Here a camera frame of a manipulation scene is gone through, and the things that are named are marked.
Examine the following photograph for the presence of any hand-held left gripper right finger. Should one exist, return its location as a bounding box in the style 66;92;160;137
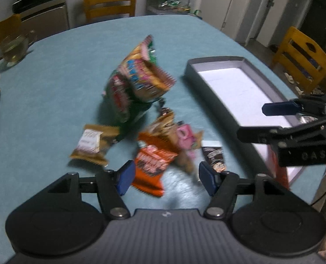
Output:
198;162;290;220

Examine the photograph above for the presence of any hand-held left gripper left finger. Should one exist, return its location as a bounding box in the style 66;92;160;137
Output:
46;160;136;220

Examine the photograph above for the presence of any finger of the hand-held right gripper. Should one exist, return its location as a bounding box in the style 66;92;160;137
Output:
262;93;326;119
237;118;326;145

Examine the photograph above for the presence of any dark brown candy tube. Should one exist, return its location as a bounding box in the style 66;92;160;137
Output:
201;140;227;174

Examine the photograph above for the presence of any orange snack packet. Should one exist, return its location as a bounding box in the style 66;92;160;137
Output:
130;132;178;198

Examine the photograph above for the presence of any brown snack packet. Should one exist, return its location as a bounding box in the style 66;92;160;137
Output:
69;124;121;168

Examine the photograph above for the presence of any pink candy packet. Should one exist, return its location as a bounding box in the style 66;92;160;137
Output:
176;124;197;150

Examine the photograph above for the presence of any grey cardboard box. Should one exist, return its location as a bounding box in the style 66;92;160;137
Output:
183;56;310;191

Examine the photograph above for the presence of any tan cookie packet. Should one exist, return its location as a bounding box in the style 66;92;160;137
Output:
148;108;203;177

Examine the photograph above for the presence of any yellow wooden chair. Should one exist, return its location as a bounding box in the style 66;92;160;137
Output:
82;0;139;25
0;14;23;68
271;26;326;95

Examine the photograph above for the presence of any large green snack bag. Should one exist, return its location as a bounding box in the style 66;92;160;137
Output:
102;34;178;125

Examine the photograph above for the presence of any dark door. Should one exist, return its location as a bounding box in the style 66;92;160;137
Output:
299;0;326;54

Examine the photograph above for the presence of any white door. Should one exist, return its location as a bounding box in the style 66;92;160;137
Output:
200;0;266;44

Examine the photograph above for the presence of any yellow wooden chair back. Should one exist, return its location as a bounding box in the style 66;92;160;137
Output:
82;0;139;25

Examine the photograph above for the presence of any steel and black appliance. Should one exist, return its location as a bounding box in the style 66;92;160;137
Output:
12;0;71;40

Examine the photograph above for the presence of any black cable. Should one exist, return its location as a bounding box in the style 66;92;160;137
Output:
310;180;326;207

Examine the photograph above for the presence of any glass cup with handles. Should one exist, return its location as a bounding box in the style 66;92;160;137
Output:
0;30;38;69

